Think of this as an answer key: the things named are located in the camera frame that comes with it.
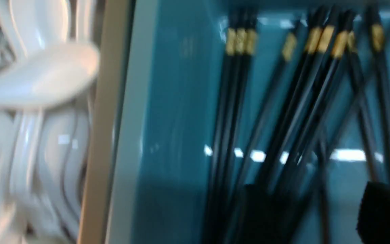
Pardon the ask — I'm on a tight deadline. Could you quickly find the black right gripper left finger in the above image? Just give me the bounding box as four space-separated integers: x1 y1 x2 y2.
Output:
239 184 302 244

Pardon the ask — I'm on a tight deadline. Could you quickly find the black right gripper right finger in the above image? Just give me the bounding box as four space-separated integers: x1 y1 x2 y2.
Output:
356 182 390 244

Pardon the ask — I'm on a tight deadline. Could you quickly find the blue-grey plastic chopstick bin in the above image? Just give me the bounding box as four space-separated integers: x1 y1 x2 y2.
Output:
103 0 390 244

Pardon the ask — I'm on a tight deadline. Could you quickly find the brown plastic spoon bin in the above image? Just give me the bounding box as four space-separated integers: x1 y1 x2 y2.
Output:
78 0 136 244

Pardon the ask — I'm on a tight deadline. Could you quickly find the top white spoon in bin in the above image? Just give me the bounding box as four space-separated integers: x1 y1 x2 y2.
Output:
0 42 101 110

